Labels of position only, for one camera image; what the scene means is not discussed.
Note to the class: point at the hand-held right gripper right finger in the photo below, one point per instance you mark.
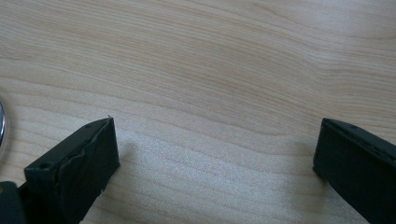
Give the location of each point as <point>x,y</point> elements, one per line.
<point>358,168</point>

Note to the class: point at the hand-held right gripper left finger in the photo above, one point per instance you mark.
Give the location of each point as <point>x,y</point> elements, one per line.
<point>77,168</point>

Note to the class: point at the metallic round object edge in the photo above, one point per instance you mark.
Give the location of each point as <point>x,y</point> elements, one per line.
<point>2,124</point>

